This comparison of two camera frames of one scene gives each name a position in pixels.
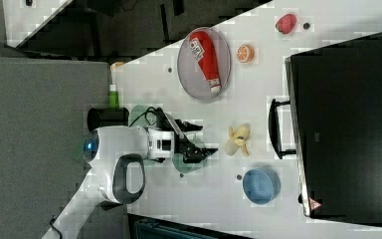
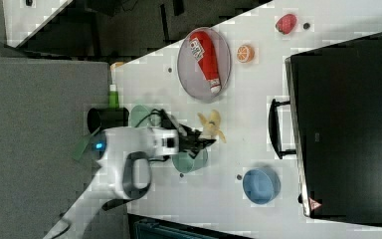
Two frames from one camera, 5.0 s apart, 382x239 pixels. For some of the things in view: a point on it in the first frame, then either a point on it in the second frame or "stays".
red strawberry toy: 286,23 stays
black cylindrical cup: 107,117 stays
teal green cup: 185,167 stays
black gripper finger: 191,153 to 198,144
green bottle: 113,97 stays
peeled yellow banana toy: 237,138 to 212,126
